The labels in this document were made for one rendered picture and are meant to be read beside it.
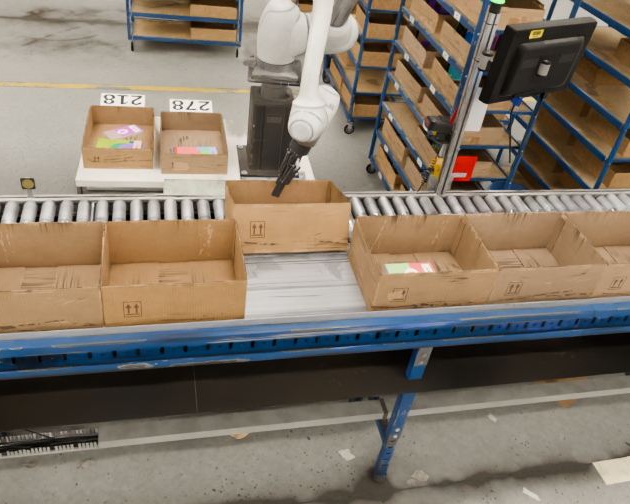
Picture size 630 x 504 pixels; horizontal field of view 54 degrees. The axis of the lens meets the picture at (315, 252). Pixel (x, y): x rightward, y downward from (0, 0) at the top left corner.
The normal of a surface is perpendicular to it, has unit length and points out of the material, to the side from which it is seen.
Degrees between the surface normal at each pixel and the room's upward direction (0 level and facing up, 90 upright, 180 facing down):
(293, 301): 0
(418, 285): 91
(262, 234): 73
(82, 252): 89
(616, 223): 89
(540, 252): 0
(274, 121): 90
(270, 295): 0
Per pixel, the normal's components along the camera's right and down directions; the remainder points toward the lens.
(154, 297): 0.21, 0.64
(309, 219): 0.23, 0.38
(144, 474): 0.13, -0.78
